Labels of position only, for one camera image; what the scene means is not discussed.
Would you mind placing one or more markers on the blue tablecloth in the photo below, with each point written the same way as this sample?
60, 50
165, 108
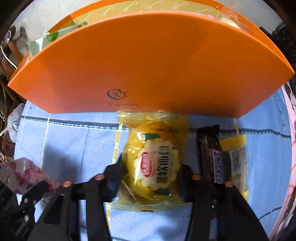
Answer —
77, 146

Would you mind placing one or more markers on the carved wooden chair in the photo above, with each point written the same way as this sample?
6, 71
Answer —
10, 57

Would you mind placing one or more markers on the small yellow sachet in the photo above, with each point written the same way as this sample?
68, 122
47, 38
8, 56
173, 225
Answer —
235, 162

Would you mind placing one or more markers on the snickers chocolate bar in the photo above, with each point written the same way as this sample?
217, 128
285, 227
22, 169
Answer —
210, 153

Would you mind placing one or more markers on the dark carved wooden sofa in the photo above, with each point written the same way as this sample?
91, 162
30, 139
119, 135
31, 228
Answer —
283, 39

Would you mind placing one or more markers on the clear white candy bag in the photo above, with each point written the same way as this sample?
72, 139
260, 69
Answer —
230, 17

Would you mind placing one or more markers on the green snack packet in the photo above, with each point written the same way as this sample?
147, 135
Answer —
38, 45

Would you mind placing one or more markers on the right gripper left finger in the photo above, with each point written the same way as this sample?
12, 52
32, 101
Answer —
60, 219

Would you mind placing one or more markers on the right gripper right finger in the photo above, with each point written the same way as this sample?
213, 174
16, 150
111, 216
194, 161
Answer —
235, 218

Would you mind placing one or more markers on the orange cardboard box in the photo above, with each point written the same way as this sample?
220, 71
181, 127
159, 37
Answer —
174, 56

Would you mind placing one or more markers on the white pink snack packet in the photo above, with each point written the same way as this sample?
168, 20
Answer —
22, 174

